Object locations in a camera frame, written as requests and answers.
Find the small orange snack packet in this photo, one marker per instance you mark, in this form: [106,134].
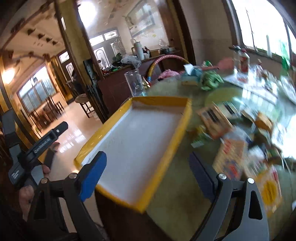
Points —
[263,121]

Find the brown wooden counter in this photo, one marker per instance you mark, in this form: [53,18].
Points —
[115,88]

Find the pink cloth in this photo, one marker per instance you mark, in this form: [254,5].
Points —
[171,74]

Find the crumpled plastic bag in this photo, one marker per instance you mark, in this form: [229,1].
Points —
[130,60]

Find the wooden chair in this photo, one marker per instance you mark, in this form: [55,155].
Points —
[81,98]

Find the yellow cardboard tray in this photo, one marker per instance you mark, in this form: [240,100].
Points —
[141,143]

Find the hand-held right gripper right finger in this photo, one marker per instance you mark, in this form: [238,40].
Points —
[201,176]

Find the colourful snack packet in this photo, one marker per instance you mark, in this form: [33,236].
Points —
[231,155]

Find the small green snack packets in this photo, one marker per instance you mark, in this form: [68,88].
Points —
[200,139]

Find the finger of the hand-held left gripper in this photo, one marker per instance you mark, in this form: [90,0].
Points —
[49,158]
[44,143]

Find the clear bottle with red label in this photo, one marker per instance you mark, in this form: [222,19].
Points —
[242,62]

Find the flat cardboard box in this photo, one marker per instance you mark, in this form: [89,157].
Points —
[190,82]

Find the person's left hand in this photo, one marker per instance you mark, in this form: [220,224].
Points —
[25,194]

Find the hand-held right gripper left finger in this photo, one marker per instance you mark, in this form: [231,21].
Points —
[92,178]

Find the yellow and red snack packet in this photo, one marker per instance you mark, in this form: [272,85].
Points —
[269,188]

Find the framed wall picture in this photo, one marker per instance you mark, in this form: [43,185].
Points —
[141,17]

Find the clear drinking glass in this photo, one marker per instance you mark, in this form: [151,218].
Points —
[134,83]

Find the white thermos flask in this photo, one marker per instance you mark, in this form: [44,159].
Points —
[139,49]

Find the green crumpled bag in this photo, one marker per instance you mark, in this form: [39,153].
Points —
[210,80]

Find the round green table mat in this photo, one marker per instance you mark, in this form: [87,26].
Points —
[216,98]

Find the pink and yellow hoop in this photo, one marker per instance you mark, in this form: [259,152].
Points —
[161,60]

